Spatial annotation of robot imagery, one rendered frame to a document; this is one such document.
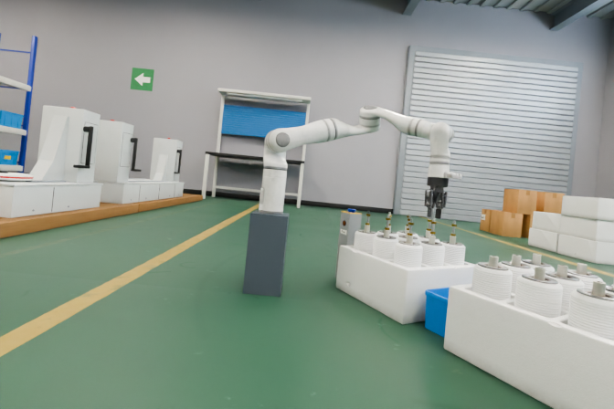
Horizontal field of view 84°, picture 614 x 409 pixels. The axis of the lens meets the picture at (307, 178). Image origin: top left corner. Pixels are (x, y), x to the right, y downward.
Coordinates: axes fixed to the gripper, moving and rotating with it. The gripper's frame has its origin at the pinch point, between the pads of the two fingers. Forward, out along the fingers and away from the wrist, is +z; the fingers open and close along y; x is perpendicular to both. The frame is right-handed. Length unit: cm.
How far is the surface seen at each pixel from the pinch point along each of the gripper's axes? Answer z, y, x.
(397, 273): 20.1, 19.7, -1.6
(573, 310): 15, 28, 46
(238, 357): 36, 76, -10
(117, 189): 15, 33, -272
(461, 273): 20.2, -6.2, 9.6
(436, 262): 16.7, 2.9, 3.7
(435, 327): 34.0, 16.9, 11.6
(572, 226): 9, -262, 7
